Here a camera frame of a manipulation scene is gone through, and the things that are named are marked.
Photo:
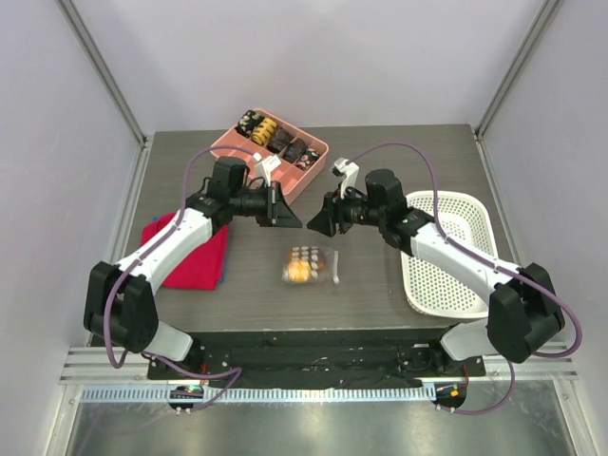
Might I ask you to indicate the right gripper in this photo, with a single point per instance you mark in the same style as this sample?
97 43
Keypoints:
338 215

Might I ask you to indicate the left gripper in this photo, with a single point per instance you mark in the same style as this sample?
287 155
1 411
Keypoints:
277 212

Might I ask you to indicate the dark red fake fruit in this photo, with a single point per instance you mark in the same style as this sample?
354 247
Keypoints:
317 260

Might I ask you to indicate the clear zip top bag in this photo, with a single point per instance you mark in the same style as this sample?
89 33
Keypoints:
331 270

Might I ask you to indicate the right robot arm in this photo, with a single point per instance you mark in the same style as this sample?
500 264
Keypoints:
523 313

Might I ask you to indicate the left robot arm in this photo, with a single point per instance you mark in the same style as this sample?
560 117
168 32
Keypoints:
120 299

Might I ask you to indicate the pink divided tray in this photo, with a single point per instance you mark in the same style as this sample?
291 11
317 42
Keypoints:
293 180

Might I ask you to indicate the black spotted sock roll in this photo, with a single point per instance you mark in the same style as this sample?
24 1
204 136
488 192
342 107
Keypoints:
308 158

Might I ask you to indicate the dark brown sock roll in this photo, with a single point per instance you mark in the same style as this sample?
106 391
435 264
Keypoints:
279 140

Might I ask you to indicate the yellow black sock roll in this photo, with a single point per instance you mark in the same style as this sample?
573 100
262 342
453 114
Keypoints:
264 131

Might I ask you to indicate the black floral sock roll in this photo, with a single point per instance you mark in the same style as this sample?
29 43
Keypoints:
248 122

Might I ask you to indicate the red folded cloth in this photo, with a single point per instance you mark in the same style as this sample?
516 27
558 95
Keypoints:
194 230

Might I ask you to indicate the white perforated basket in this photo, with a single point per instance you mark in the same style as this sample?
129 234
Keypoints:
445 282

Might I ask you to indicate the blue folded cloth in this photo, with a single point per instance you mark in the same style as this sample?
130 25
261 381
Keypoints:
222 273

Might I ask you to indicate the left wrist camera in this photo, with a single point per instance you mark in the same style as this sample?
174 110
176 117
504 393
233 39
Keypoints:
264 166

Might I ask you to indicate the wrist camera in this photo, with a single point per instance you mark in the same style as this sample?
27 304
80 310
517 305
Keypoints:
347 171
264 166

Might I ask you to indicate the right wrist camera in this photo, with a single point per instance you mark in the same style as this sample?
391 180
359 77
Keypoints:
347 171

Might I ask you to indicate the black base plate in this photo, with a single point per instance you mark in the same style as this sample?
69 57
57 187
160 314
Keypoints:
332 359

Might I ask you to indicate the white slotted cable duct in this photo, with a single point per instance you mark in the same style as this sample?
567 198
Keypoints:
175 393

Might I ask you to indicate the left aluminium frame post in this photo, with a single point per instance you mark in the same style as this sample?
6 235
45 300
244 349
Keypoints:
78 25

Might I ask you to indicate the aluminium frame post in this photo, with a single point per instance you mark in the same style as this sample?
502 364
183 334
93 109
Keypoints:
78 25
540 25

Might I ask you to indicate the right aluminium frame post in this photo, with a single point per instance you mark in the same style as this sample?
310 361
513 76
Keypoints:
540 25

